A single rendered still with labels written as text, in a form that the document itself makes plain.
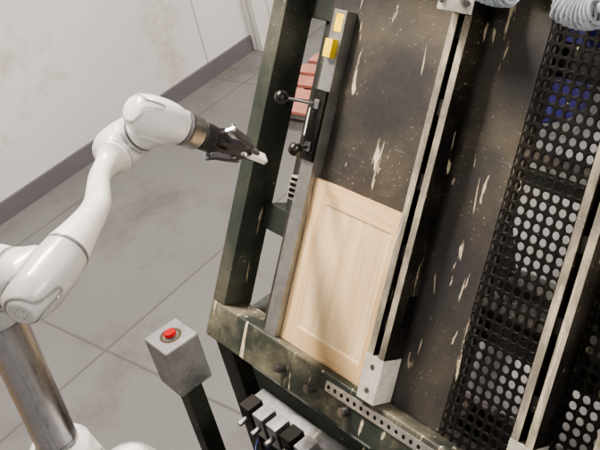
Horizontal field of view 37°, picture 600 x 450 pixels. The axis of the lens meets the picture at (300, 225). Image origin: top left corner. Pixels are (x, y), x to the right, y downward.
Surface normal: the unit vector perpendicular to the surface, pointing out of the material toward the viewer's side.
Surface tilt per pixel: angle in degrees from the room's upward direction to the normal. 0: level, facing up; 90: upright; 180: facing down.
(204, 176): 0
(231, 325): 59
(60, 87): 90
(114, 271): 0
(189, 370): 90
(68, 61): 90
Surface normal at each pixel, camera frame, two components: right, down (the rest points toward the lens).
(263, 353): -0.73, 0.01
